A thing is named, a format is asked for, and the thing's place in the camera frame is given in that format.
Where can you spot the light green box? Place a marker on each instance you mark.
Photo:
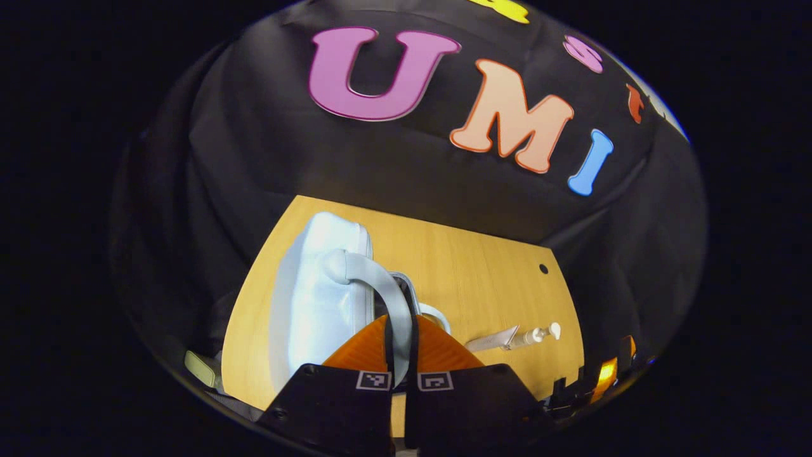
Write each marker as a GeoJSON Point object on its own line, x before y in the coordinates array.
{"type": "Point", "coordinates": [202, 368]}

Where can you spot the white squeeze tube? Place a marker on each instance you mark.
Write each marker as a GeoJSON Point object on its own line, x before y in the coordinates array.
{"type": "Point", "coordinates": [491, 341]}

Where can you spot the gray seat with black rim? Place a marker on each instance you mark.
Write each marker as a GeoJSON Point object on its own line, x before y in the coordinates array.
{"type": "Point", "coordinates": [235, 406]}

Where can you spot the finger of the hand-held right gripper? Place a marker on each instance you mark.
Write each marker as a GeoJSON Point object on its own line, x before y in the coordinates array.
{"type": "Point", "coordinates": [628, 352]}
{"type": "Point", "coordinates": [604, 379]}

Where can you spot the white pump bottle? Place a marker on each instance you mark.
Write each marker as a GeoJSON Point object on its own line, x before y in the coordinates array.
{"type": "Point", "coordinates": [533, 335]}

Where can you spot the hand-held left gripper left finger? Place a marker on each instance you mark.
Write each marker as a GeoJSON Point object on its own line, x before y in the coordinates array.
{"type": "Point", "coordinates": [330, 406]}

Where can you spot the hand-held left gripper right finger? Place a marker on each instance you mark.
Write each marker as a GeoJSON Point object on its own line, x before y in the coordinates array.
{"type": "Point", "coordinates": [469, 406]}

